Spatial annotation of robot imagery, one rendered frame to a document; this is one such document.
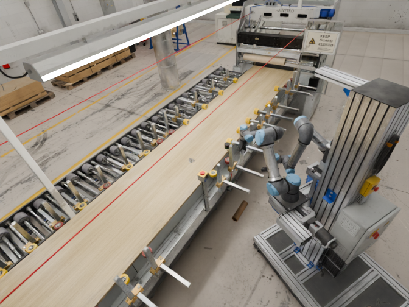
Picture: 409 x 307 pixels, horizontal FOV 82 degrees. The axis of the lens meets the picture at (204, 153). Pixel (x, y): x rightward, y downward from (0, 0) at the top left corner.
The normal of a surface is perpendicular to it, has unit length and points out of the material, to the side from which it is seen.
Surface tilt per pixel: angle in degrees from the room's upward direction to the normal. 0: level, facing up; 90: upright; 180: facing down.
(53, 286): 0
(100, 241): 0
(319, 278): 0
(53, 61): 61
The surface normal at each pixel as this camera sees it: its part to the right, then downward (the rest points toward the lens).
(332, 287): -0.08, -0.75
